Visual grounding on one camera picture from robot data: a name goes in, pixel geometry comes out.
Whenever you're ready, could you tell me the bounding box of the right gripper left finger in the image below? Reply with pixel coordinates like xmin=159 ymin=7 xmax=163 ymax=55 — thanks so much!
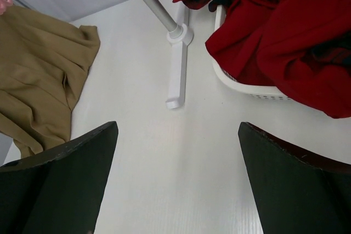
xmin=1 ymin=121 xmax=118 ymax=233

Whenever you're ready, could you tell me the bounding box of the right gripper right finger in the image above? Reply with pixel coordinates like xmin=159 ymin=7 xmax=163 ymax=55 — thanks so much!
xmin=238 ymin=122 xmax=350 ymax=233

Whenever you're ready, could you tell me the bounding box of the tan pleated skirt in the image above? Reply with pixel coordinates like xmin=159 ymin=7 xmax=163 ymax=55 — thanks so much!
xmin=1 ymin=6 xmax=100 ymax=158

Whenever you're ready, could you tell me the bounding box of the silver clothes rack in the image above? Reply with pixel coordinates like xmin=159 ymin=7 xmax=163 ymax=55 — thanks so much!
xmin=143 ymin=0 xmax=194 ymax=109

